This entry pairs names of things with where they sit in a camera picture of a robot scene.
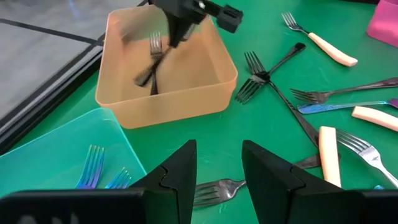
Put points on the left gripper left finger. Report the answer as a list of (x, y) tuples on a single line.
[(174, 186)]

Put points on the pink translucent plastic bin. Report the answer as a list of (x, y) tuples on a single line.
[(385, 25)]

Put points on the teal translucent plastic bin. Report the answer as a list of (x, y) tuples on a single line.
[(46, 155)]

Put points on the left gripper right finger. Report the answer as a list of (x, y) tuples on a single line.
[(280, 193)]

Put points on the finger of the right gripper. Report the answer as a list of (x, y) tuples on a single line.
[(175, 31), (190, 31)]

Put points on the black metal fork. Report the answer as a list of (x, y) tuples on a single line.
[(357, 88), (289, 104), (149, 73), (155, 46)]

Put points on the silver fork bottom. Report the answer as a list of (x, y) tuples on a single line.
[(217, 189)]

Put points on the orange translucent plastic bin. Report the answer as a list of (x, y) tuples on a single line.
[(174, 109)]

